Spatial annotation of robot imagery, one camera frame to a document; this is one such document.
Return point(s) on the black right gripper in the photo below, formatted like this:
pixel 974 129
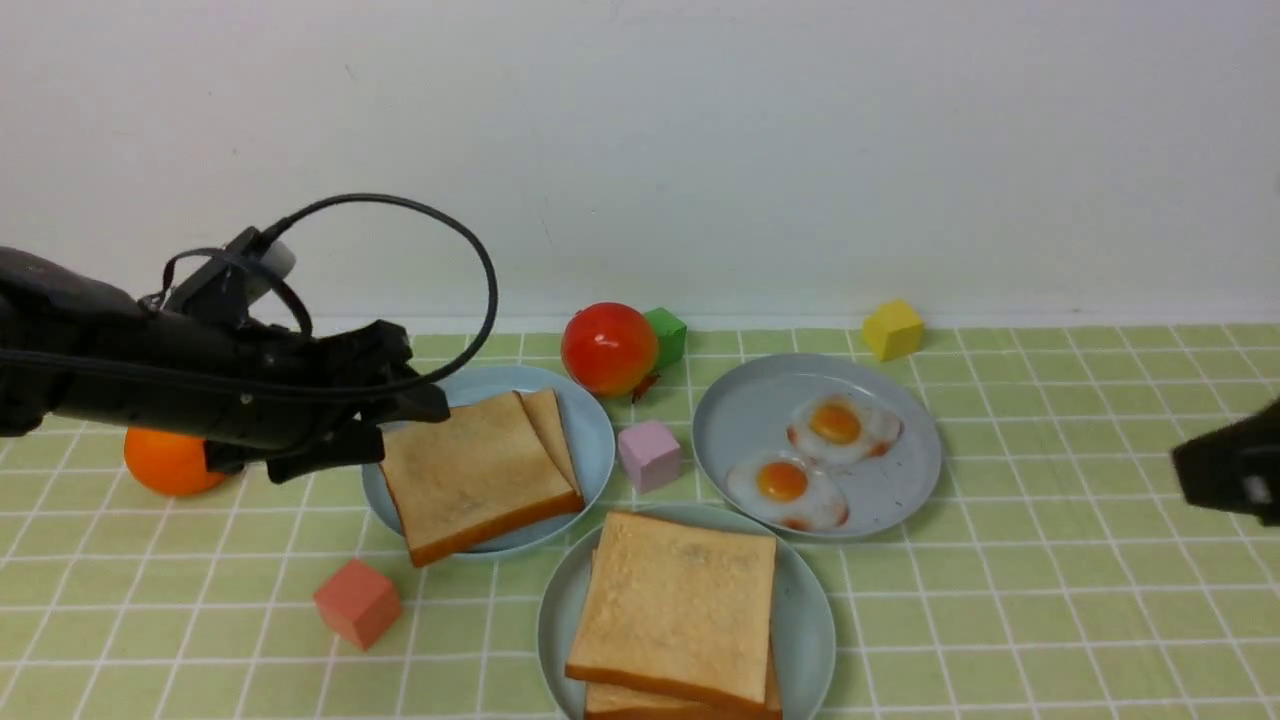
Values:
pixel 1235 468

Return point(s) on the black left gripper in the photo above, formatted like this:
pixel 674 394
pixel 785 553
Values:
pixel 254 393

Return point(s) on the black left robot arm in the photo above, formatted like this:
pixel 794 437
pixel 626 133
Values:
pixel 46 308

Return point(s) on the salmon red cube block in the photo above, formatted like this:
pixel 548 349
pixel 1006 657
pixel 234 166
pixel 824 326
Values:
pixel 359 604

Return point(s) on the orange mandarin fruit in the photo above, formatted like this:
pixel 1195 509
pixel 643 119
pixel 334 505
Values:
pixel 170 464

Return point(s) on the blue plate with bread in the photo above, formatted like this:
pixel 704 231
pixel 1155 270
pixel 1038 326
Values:
pixel 589 432

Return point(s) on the red tomato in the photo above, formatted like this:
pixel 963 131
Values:
pixel 611 350

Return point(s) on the pink cube block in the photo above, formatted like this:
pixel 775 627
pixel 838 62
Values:
pixel 650 454

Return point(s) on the green cube block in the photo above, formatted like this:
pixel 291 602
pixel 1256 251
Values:
pixel 671 334

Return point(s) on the yellow cube block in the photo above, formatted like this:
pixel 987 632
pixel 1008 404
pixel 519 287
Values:
pixel 893 330

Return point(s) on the back right fried egg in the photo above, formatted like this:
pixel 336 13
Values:
pixel 836 431

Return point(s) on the fried egg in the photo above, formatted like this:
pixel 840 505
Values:
pixel 836 431
pixel 788 491

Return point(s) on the blue plate with eggs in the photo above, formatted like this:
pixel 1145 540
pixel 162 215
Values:
pixel 746 413

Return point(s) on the front left fried egg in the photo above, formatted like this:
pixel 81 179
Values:
pixel 788 491

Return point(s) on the light teal front plate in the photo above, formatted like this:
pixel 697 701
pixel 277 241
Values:
pixel 691 604

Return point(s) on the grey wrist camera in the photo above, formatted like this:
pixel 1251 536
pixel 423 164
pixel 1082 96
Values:
pixel 222 293

